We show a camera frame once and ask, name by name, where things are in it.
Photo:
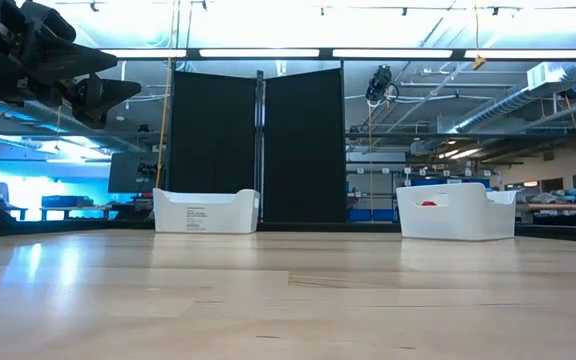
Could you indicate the black folding divider screen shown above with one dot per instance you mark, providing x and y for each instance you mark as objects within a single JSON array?
[{"x": 213, "y": 145}]

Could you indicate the red long block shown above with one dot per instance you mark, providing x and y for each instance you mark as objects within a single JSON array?
[{"x": 428, "y": 203}]

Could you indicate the blue workbench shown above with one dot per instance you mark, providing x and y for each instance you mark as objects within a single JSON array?
[{"x": 68, "y": 201}]

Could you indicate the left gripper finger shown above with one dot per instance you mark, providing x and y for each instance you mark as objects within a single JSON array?
[
  {"x": 73, "y": 57},
  {"x": 103, "y": 97}
]

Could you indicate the ceiling light strip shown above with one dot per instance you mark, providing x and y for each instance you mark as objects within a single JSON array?
[
  {"x": 393, "y": 53},
  {"x": 258, "y": 53},
  {"x": 148, "y": 53},
  {"x": 523, "y": 54}
]

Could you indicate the silver ventilation duct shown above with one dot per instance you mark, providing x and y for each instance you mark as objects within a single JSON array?
[{"x": 513, "y": 100}]

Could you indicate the white bin with printed label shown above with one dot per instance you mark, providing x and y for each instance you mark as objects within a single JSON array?
[{"x": 203, "y": 212}]

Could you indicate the black ceiling-hung camera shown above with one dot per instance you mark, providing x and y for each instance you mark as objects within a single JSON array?
[{"x": 380, "y": 85}]

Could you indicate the wooden workbench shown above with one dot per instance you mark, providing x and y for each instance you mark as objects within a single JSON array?
[{"x": 558, "y": 206}]

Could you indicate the dark computer monitor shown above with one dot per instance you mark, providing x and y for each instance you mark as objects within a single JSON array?
[{"x": 128, "y": 172}]

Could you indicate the white plastic bin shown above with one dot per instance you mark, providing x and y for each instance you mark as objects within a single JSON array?
[{"x": 458, "y": 220}]

